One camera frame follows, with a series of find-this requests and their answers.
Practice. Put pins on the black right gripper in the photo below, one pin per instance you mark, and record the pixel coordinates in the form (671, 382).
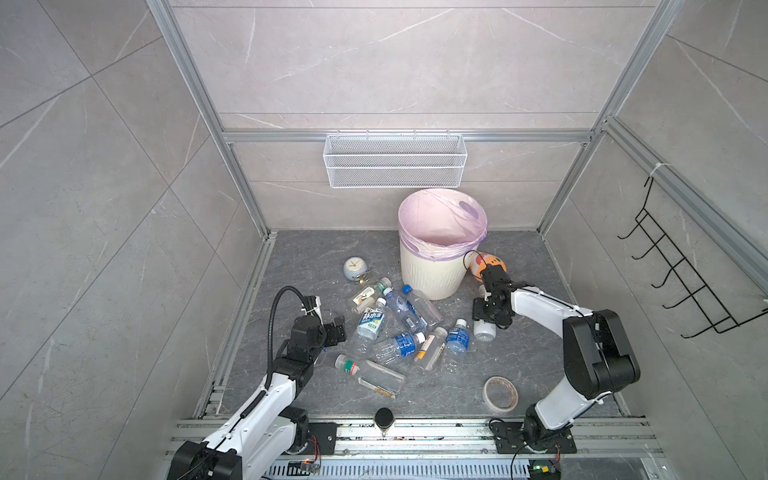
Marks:
(478, 313)

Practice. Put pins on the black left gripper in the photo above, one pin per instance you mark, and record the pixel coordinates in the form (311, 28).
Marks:
(332, 337)

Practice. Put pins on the small blue label bottle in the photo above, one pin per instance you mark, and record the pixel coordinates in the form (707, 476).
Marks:
(458, 338)

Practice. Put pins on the clear bottle red green cap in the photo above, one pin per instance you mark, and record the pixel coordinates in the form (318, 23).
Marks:
(371, 375)

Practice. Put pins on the orange white label bottle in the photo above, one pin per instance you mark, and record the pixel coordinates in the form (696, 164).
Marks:
(431, 350)

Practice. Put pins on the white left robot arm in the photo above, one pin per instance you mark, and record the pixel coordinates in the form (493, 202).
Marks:
(267, 424)

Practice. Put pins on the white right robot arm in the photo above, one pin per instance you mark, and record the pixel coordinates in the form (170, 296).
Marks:
(598, 358)

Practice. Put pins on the cream plastic waste bin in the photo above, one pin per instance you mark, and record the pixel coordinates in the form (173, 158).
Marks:
(437, 279)

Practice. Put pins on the pink bin liner bag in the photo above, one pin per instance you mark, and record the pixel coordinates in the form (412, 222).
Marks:
(441, 224)

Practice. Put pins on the orange fish plush toy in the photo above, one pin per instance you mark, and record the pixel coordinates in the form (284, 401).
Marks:
(477, 262)

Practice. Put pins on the clear bottle blue cap right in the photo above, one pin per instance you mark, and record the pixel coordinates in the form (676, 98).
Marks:
(422, 306)

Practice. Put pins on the clear bottle blue cap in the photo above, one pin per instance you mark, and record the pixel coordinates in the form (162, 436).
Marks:
(422, 306)
(403, 312)

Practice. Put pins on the beige tape roll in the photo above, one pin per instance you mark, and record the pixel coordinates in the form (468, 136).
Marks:
(500, 395)

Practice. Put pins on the black lidded small jar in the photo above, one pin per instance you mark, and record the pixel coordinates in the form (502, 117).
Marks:
(384, 419)

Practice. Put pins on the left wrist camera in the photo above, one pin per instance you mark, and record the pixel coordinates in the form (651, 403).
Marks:
(311, 306)

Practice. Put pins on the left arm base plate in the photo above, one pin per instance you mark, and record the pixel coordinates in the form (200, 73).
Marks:
(320, 437)

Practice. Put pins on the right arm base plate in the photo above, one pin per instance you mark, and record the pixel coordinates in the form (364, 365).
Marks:
(510, 437)

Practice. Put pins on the white wire mesh basket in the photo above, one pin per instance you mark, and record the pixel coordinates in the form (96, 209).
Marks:
(394, 161)

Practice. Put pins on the black wire hook rack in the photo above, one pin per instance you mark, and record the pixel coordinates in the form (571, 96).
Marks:
(679, 266)

